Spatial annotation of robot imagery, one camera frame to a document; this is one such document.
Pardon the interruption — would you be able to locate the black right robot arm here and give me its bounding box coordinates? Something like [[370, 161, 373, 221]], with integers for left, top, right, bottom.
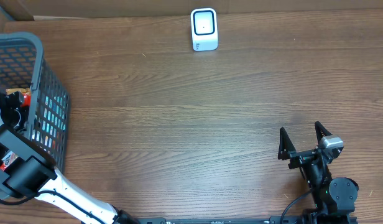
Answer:
[[272, 121, 359, 223]]

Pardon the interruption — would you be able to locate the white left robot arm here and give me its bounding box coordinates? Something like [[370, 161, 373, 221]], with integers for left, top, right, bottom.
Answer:
[[0, 93, 137, 223]]

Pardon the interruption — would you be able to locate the orange spaghetti packet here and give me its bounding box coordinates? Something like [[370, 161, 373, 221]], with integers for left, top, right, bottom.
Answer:
[[6, 88, 32, 108]]

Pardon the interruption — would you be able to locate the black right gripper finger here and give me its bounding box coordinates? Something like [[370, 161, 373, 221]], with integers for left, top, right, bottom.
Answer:
[[315, 121, 331, 145], [278, 127, 296, 160]]

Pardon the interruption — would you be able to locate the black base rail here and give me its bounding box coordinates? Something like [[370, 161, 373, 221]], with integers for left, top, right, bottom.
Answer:
[[137, 216, 358, 224]]

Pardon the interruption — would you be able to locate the dark grey plastic basket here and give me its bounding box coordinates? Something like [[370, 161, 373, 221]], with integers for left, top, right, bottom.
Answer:
[[0, 32, 70, 172]]

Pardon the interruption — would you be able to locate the white barcode scanner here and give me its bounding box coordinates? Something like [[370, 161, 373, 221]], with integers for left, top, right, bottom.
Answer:
[[190, 7, 218, 52]]

